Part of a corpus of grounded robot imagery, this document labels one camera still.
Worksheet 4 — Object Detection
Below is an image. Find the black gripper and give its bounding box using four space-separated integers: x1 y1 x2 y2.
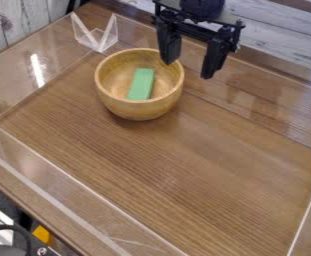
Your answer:
152 0 246 79

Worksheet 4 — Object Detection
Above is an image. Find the green rectangular block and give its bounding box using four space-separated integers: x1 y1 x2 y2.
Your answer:
127 68 155 100

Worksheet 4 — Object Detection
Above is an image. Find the brown wooden bowl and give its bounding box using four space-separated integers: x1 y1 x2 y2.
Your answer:
94 48 185 121

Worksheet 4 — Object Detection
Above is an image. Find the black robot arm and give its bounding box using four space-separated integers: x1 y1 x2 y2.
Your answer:
152 0 246 79

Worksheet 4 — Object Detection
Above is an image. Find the yellow label on base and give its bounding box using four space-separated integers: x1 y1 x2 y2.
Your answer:
32 225 52 246

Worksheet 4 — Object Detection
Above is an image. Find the clear acrylic corner bracket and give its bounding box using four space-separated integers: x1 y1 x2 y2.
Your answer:
70 13 119 53

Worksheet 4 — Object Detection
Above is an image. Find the black cable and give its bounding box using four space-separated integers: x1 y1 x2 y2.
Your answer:
0 224 34 256

